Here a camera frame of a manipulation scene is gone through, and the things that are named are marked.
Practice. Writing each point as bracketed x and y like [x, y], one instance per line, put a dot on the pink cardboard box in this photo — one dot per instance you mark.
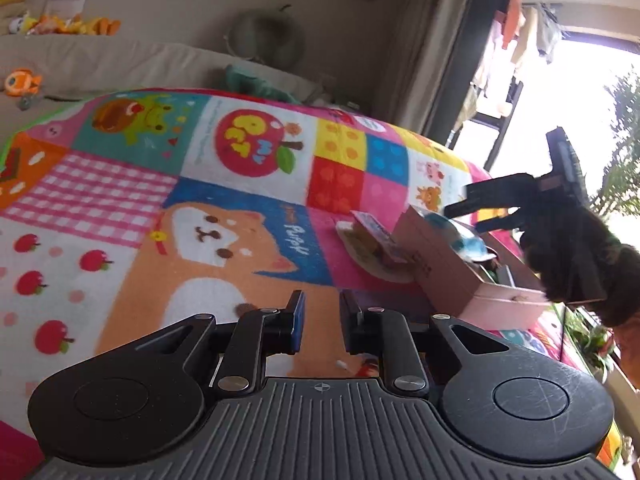
[450, 275]

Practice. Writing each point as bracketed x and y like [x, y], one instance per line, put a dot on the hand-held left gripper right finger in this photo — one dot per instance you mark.
[348, 322]

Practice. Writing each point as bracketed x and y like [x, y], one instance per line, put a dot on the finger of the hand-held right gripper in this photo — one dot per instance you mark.
[480, 212]
[500, 189]

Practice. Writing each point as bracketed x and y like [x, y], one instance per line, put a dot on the pale yellow hanging cloth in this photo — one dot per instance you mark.
[525, 40]

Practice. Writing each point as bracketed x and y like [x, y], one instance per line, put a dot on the orange yellow plush toys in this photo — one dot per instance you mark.
[80, 25]

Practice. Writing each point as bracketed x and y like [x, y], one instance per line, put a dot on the green potted plant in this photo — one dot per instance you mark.
[592, 345]

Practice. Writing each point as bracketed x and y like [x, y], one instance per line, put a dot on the beige curtain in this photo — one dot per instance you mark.
[425, 35]

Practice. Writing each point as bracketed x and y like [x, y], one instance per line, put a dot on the teal cloth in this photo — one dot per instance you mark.
[255, 85]

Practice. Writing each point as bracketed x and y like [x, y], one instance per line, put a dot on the pink printed card package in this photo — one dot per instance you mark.
[377, 237]

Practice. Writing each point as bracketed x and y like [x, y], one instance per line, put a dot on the grey round fan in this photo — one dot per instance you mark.
[267, 35]

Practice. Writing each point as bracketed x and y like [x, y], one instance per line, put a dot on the grey hanging cloth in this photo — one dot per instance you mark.
[550, 32]

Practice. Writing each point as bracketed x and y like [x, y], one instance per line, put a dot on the white paper card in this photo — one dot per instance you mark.
[65, 2]

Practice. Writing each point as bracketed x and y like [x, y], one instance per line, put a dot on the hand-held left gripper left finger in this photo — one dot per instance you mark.
[298, 322]

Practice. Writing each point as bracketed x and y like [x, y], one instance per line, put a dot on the colourful cartoon play mat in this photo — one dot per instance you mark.
[100, 200]

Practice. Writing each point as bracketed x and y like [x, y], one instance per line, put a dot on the orange hanging cloth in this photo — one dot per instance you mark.
[514, 17]

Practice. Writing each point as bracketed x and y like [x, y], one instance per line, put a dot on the dark metal window frame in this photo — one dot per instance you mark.
[495, 120]

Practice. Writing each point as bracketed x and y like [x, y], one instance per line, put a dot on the green tree outside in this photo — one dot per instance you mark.
[622, 150]

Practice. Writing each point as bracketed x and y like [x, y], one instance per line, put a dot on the small white yellow plush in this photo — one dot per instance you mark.
[17, 25]

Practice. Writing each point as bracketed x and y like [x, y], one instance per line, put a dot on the blue white wet wipes pack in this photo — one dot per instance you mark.
[467, 245]

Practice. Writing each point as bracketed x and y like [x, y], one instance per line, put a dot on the orange fish plush toy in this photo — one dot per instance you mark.
[22, 82]

